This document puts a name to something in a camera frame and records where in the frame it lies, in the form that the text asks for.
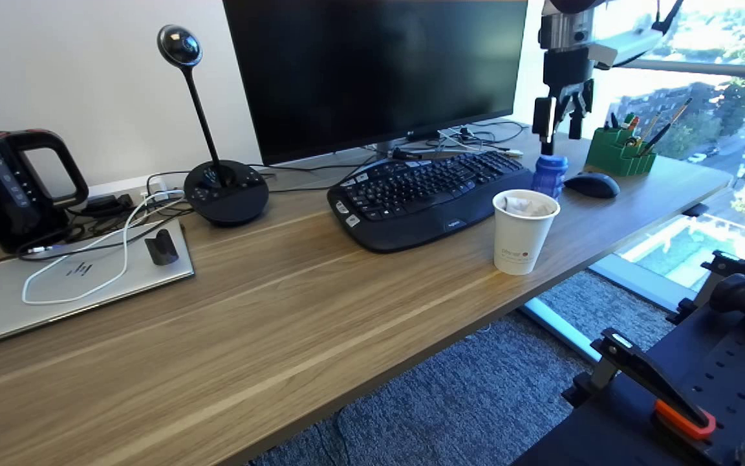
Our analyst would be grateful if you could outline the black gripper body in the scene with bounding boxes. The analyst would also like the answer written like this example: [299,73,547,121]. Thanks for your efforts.
[543,47,592,114]

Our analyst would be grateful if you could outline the white paper cup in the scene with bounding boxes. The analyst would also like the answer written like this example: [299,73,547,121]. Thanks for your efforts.
[491,188,561,275]

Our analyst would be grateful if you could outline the blue plastic bottle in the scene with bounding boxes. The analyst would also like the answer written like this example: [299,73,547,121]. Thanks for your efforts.
[533,156,568,196]

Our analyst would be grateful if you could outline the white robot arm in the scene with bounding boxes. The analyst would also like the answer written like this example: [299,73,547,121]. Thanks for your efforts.
[533,0,600,156]

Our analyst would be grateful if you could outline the green pen holder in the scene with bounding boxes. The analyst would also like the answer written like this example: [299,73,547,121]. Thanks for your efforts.
[586,114,658,175]

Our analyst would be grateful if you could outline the black computer mouse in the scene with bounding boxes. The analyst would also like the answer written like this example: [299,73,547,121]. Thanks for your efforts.
[564,174,622,199]

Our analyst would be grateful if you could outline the black computer keyboard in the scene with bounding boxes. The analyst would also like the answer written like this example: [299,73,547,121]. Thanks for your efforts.
[327,149,533,253]

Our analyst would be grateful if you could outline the black computer monitor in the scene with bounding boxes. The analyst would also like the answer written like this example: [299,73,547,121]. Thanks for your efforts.
[224,0,527,164]

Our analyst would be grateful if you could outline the orange black clamp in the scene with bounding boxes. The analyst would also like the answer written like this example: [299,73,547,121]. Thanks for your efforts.
[564,328,718,442]

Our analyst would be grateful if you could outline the black perforated robot cart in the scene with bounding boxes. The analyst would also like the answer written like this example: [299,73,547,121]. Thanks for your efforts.
[513,253,745,466]

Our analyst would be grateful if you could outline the black conference webcam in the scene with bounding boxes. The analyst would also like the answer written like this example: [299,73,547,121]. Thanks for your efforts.
[158,25,270,228]

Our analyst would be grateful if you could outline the small black adapter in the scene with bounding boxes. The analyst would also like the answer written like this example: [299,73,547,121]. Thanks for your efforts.
[146,228,180,266]

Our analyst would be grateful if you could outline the black electric kettle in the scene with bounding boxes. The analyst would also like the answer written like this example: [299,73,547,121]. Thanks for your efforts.
[0,129,88,253]

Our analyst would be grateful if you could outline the silver laptop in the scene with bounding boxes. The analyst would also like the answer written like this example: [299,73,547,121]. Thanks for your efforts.
[0,221,194,340]

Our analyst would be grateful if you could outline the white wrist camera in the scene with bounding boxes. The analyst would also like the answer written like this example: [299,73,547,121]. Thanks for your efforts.
[587,28,662,66]

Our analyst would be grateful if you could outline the black cables behind monitor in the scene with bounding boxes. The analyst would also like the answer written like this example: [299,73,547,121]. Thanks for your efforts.
[380,117,533,164]

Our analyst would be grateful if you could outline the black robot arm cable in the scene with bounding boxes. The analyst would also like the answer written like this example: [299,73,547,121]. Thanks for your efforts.
[648,0,689,38]

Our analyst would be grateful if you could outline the white charging cable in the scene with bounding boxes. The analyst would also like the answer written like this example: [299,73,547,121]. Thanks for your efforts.
[18,188,168,309]

